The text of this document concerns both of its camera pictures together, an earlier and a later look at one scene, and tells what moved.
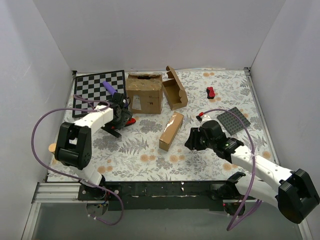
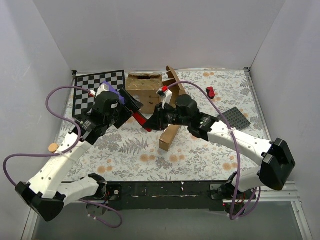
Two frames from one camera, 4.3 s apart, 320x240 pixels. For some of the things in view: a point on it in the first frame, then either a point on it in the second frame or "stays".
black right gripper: x=194 y=139 → x=161 y=117
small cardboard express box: x=171 y=131 stays
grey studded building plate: x=231 y=123 stays
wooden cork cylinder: x=52 y=147 stays
